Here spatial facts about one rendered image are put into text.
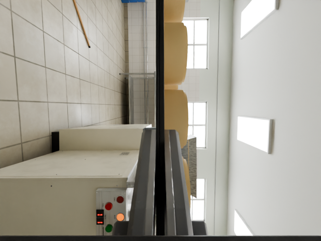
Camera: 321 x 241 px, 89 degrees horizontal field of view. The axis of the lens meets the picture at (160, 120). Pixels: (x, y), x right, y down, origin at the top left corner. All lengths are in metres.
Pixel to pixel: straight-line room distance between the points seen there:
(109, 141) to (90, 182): 0.71
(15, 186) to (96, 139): 0.71
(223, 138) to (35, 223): 4.71
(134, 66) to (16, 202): 4.32
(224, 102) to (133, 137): 3.92
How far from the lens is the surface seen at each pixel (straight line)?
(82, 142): 1.63
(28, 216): 1.09
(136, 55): 5.01
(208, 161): 5.22
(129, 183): 0.81
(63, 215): 1.00
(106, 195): 0.85
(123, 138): 1.51
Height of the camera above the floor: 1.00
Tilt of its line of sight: level
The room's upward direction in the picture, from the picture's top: 90 degrees clockwise
